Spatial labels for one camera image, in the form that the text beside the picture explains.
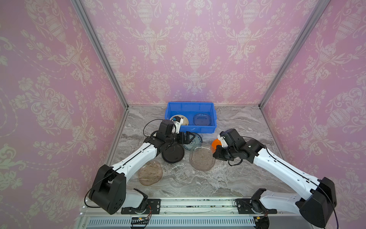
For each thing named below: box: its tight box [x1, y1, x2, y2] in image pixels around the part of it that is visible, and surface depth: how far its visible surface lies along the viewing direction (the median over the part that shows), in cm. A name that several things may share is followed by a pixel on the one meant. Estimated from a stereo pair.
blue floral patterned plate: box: [182, 132, 203, 151], surface depth 102 cm
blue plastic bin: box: [164, 101, 217, 134], surface depth 115 cm
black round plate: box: [161, 143, 185, 164], surface depth 94 cm
